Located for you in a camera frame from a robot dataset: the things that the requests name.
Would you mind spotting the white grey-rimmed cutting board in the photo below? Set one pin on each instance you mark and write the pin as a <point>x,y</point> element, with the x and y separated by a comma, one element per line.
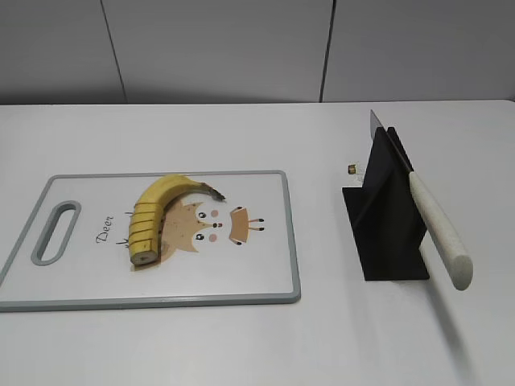
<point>72,253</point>

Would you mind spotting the black knife stand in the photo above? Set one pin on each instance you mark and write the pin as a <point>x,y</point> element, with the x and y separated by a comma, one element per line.
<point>386,224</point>

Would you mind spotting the yellow partly sliced banana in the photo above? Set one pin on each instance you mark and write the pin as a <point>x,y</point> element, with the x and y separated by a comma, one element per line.
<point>149,210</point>

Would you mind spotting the white-handled kitchen knife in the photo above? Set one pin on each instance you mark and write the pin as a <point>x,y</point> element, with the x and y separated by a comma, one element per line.
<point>451,249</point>

